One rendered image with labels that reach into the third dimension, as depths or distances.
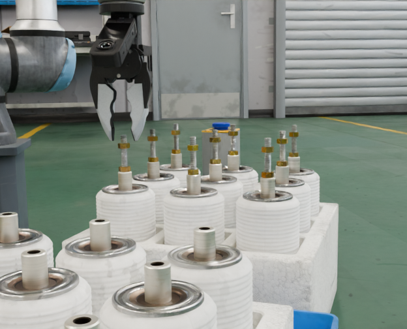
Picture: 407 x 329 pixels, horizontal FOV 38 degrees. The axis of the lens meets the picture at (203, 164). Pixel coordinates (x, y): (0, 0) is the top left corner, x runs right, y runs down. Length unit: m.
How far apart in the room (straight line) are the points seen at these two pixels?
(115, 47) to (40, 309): 0.46
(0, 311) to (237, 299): 0.21
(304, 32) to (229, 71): 0.87
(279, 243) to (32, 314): 0.45
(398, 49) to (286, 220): 5.92
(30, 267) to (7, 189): 0.72
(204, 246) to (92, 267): 0.11
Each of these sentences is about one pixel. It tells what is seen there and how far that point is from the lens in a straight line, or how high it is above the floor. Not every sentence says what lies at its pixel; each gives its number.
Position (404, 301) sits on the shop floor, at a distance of 1.22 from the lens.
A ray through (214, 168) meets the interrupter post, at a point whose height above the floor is 0.27.
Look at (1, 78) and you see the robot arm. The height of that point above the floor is 0.43.
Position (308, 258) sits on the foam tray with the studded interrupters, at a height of 0.18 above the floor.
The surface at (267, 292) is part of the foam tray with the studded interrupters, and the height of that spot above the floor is 0.13.
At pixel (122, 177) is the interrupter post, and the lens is 0.96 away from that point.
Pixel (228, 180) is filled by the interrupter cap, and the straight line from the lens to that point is 1.02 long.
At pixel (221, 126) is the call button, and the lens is 1.30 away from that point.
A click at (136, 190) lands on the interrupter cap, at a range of 0.95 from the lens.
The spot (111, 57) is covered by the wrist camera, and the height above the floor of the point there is 0.46.
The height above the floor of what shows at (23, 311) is 0.25.
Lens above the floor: 0.43
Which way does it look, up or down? 8 degrees down
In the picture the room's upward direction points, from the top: 1 degrees counter-clockwise
